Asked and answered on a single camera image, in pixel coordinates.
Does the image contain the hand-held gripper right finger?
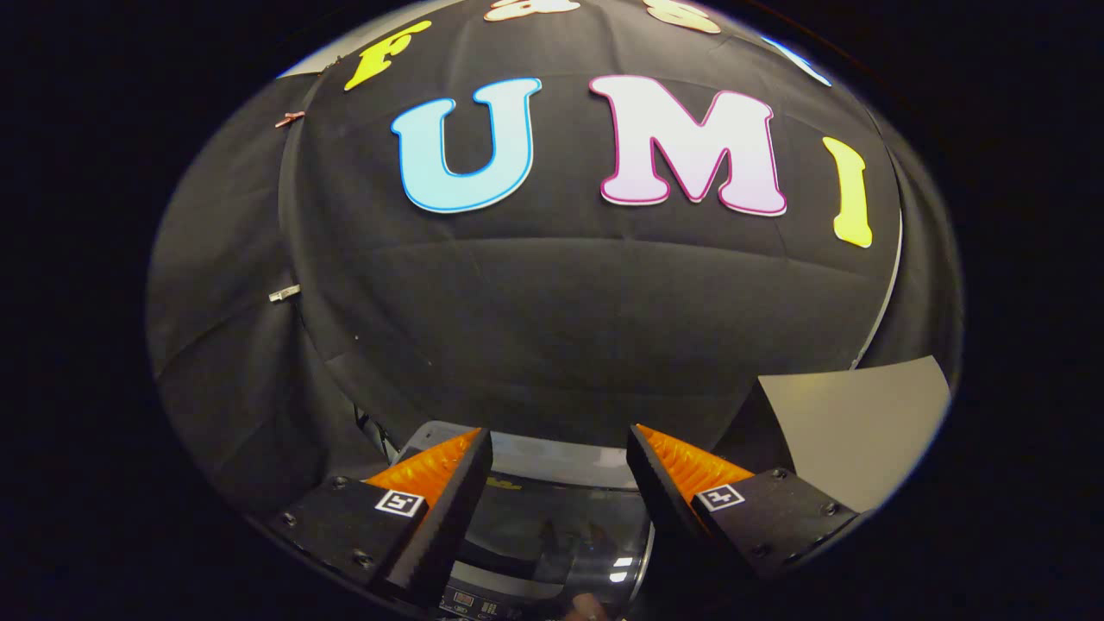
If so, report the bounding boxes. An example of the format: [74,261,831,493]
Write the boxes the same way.
[626,423,859,596]

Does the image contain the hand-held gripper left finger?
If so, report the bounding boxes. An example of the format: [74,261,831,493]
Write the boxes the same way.
[267,429,494,609]

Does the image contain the washing machine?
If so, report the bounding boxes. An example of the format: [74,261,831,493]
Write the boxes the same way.
[392,421,656,621]

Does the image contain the black backdrop cloth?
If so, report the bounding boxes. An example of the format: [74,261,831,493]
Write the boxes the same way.
[147,0,963,518]

